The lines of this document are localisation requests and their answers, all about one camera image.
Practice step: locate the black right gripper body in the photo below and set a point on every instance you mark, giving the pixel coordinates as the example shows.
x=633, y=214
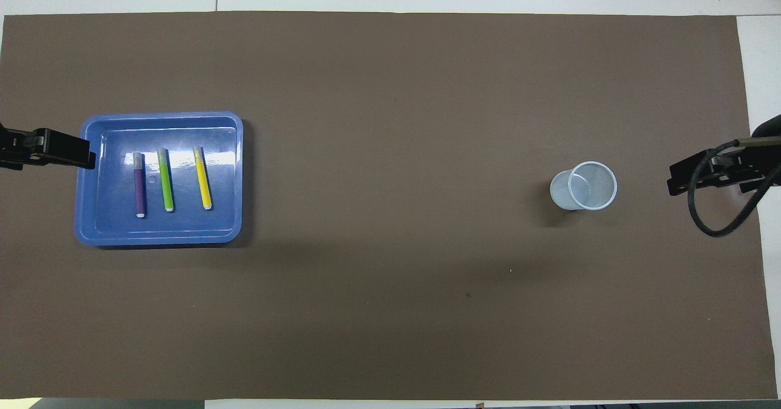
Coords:
x=750, y=165

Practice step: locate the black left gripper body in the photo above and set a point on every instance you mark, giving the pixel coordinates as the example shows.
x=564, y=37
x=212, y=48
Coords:
x=18, y=149

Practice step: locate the purple pen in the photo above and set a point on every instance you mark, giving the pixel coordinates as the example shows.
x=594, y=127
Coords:
x=140, y=189

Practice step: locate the green pen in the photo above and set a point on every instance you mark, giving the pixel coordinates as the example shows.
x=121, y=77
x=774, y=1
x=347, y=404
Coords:
x=165, y=183

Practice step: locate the yellow pen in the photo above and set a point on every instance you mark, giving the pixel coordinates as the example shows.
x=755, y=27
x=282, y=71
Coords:
x=202, y=180

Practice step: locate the translucent plastic cup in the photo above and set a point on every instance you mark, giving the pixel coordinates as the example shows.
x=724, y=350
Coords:
x=586, y=186

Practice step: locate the blue plastic tray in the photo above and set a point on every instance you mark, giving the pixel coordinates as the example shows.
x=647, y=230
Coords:
x=183, y=226

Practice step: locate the brown table mat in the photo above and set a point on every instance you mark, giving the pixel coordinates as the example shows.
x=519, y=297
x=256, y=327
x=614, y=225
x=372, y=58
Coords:
x=390, y=152

